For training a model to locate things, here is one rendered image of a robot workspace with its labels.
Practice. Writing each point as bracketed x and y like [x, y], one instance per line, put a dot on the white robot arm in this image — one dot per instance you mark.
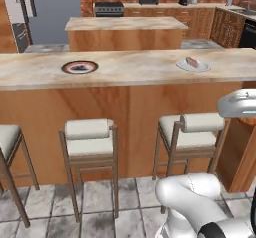
[186, 195]

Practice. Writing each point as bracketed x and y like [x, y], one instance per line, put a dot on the dark squash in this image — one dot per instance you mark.
[80, 68]

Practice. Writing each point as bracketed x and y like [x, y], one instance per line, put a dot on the brown steak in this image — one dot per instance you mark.
[192, 61]

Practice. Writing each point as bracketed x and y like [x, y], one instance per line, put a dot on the long wooden bar counter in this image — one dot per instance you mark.
[140, 128]

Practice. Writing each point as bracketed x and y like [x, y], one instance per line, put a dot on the wooden stool with white cushion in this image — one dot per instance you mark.
[196, 128]
[88, 138]
[7, 138]

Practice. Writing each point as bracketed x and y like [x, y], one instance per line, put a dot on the wooden kitchen island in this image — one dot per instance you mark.
[126, 37]

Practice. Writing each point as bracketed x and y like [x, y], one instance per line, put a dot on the dark rimmed patterned plate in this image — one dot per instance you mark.
[68, 68]

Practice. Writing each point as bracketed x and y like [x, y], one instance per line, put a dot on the white plate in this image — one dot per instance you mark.
[200, 67]

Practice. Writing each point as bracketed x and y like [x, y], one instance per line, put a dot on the black stove with oven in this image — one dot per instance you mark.
[109, 9]

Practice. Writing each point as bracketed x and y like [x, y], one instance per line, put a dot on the wooden base cupboards run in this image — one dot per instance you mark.
[196, 20]

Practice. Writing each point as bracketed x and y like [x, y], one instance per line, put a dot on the grey toaster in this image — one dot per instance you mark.
[192, 0]

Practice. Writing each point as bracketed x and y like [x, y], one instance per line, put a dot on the wooden side cupboards run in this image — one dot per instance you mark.
[228, 28]

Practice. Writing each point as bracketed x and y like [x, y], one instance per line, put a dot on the black dishwasher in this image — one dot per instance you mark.
[248, 34]

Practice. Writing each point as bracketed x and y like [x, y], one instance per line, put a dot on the tall wooden cabinet panel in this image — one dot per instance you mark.
[6, 32]

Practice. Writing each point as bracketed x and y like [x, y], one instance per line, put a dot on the steel sink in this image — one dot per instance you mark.
[248, 12]

